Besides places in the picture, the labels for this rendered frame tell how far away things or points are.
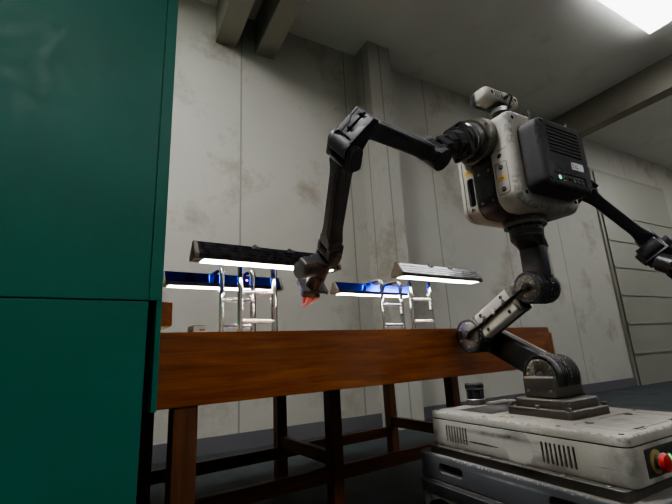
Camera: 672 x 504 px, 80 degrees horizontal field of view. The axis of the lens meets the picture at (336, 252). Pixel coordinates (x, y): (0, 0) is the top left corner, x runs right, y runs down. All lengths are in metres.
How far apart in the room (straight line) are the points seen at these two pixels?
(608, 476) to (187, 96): 3.90
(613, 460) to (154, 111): 1.44
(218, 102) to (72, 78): 3.00
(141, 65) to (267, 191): 2.72
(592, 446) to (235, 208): 3.19
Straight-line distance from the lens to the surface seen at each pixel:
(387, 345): 1.46
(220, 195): 3.77
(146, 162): 1.19
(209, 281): 2.08
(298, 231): 3.91
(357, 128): 1.07
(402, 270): 1.97
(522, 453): 1.37
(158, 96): 1.30
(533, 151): 1.44
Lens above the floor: 0.69
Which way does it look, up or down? 14 degrees up
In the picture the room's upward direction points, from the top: 3 degrees counter-clockwise
